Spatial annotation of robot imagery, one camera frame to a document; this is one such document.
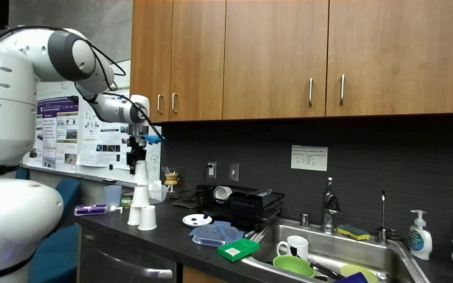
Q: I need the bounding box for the wooden wall cabinet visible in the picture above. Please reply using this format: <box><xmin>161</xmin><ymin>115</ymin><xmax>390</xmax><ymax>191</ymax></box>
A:
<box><xmin>130</xmin><ymin>0</ymin><xmax>453</xmax><ymax>123</ymax></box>

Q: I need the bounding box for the white plate with blue spots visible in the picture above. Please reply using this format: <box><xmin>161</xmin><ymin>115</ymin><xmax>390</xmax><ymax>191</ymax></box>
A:
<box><xmin>182</xmin><ymin>213</ymin><xmax>213</xmax><ymax>228</ymax></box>

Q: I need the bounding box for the purple bottle with white cap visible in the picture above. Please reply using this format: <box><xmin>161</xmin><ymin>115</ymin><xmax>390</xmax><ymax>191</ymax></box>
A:
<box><xmin>74</xmin><ymin>204</ymin><xmax>123</xmax><ymax>216</ymax></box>

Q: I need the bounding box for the wooden cabinet door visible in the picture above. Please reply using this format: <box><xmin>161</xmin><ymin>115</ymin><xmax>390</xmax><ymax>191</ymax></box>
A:
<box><xmin>170</xmin><ymin>0</ymin><xmax>227</xmax><ymax>122</ymax></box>
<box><xmin>222</xmin><ymin>0</ymin><xmax>330</xmax><ymax>120</ymax></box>
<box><xmin>326</xmin><ymin>0</ymin><xmax>453</xmax><ymax>118</ymax></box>
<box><xmin>130</xmin><ymin>0</ymin><xmax>173</xmax><ymax>123</ymax></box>

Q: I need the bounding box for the dishwasher handle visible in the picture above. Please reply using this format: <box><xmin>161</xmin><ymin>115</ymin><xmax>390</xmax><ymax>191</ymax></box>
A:
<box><xmin>88</xmin><ymin>244</ymin><xmax>174</xmax><ymax>280</ymax></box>

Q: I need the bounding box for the green bowl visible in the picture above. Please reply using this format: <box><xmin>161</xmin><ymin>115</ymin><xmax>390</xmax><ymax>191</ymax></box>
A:
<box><xmin>272</xmin><ymin>255</ymin><xmax>316</xmax><ymax>278</ymax></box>

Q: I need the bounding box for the glass pour-over coffee maker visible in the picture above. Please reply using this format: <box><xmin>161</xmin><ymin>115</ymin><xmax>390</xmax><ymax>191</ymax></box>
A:
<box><xmin>162</xmin><ymin>165</ymin><xmax>180</xmax><ymax>193</ymax></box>

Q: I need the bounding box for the small chrome tap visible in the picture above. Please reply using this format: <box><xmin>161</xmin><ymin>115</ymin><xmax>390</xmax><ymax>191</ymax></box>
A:
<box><xmin>375</xmin><ymin>191</ymin><xmax>389</xmax><ymax>246</ymax></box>

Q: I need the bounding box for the black kitchen scale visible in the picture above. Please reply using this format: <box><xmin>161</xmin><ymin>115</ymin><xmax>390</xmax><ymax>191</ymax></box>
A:
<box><xmin>171</xmin><ymin>196</ymin><xmax>198</xmax><ymax>209</ymax></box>

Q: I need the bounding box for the paper note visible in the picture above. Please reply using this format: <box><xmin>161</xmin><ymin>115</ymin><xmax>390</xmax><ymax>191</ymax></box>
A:
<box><xmin>291</xmin><ymin>145</ymin><xmax>329</xmax><ymax>172</ymax></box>

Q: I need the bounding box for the steel sink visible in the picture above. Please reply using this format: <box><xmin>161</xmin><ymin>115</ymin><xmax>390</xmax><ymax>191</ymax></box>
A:
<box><xmin>246</xmin><ymin>217</ymin><xmax>432</xmax><ymax>283</ymax></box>

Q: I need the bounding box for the black cable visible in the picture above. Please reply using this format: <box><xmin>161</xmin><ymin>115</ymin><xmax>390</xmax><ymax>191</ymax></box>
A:
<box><xmin>168</xmin><ymin>165</ymin><xmax>211</xmax><ymax>201</ymax></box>

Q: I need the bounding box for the white paper cup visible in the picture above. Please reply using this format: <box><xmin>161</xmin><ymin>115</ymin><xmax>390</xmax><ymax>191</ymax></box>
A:
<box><xmin>134</xmin><ymin>160</ymin><xmax>149</xmax><ymax>186</ymax></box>
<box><xmin>138</xmin><ymin>205</ymin><xmax>158</xmax><ymax>231</ymax></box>
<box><xmin>131</xmin><ymin>184</ymin><xmax>151</xmax><ymax>208</ymax></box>
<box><xmin>127</xmin><ymin>205</ymin><xmax>142</xmax><ymax>226</ymax></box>

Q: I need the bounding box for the whiteboard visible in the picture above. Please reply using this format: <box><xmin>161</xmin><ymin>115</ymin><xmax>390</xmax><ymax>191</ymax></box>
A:
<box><xmin>21</xmin><ymin>59</ymin><xmax>162</xmax><ymax>187</ymax></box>

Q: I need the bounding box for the yellow and blue sponge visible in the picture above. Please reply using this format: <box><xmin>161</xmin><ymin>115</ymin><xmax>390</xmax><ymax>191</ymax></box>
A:
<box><xmin>336</xmin><ymin>224</ymin><xmax>371</xmax><ymax>241</ymax></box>

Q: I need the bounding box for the steel dishwasher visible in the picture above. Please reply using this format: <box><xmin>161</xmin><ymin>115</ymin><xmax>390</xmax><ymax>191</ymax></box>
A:
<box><xmin>77</xmin><ymin>225</ymin><xmax>178</xmax><ymax>283</ymax></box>

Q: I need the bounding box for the black dish rack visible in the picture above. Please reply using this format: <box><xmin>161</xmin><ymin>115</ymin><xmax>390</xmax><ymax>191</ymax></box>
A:
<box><xmin>195</xmin><ymin>185</ymin><xmax>285</xmax><ymax>231</ymax></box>

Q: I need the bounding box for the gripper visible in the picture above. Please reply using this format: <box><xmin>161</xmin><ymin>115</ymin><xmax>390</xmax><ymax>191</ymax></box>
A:
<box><xmin>126</xmin><ymin>135</ymin><xmax>148</xmax><ymax>176</ymax></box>

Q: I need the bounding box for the white poster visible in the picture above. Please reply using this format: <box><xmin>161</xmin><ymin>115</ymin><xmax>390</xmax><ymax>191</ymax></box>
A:
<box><xmin>76</xmin><ymin>90</ymin><xmax>131</xmax><ymax>168</ymax></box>

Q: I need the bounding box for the black container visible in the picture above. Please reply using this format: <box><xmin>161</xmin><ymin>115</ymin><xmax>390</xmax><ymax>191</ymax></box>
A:
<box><xmin>226</xmin><ymin>189</ymin><xmax>275</xmax><ymax>221</ymax></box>

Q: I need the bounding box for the purple poster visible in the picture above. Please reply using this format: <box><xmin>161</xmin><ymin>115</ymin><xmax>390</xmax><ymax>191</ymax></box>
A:
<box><xmin>27</xmin><ymin>95</ymin><xmax>80</xmax><ymax>174</ymax></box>

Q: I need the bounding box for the clear plastic container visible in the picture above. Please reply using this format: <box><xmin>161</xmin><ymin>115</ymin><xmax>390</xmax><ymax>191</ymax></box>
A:
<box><xmin>148</xmin><ymin>180</ymin><xmax>168</xmax><ymax>204</ymax></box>

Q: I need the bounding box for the dark blue dish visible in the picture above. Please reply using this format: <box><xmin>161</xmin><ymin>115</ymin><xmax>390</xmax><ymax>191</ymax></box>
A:
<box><xmin>332</xmin><ymin>272</ymin><xmax>369</xmax><ymax>283</ymax></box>

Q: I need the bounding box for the yellow-green bowl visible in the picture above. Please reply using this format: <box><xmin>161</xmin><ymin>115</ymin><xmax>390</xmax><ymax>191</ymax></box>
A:
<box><xmin>339</xmin><ymin>264</ymin><xmax>379</xmax><ymax>283</ymax></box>

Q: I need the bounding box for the green box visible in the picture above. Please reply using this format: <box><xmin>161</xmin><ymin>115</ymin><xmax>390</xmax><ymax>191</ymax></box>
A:
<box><xmin>217</xmin><ymin>238</ymin><xmax>260</xmax><ymax>263</ymax></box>

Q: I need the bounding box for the translucent blue plastic cup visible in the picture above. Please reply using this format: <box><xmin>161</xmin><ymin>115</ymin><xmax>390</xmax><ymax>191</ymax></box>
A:
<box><xmin>104</xmin><ymin>185</ymin><xmax>122</xmax><ymax>207</ymax></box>

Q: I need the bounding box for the white mug with black print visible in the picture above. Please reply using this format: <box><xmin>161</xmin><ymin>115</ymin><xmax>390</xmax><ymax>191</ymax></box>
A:
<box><xmin>276</xmin><ymin>235</ymin><xmax>309</xmax><ymax>261</ymax></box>

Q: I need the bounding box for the black utensil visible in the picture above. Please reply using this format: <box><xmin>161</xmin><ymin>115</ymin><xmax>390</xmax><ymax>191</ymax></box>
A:
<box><xmin>309</xmin><ymin>262</ymin><xmax>346</xmax><ymax>281</ymax></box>

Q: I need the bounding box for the stack of blue-lidded containers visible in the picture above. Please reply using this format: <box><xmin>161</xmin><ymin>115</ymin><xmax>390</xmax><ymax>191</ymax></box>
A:
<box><xmin>189</xmin><ymin>221</ymin><xmax>245</xmax><ymax>248</ymax></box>

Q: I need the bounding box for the white soap pump bottle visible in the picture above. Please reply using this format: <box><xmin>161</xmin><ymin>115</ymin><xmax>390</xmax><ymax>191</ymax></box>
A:
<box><xmin>408</xmin><ymin>209</ymin><xmax>433</xmax><ymax>261</ymax></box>

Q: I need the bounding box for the blue chair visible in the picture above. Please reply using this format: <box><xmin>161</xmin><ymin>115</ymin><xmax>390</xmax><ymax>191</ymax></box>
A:
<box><xmin>14</xmin><ymin>167</ymin><xmax>82</xmax><ymax>283</ymax></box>

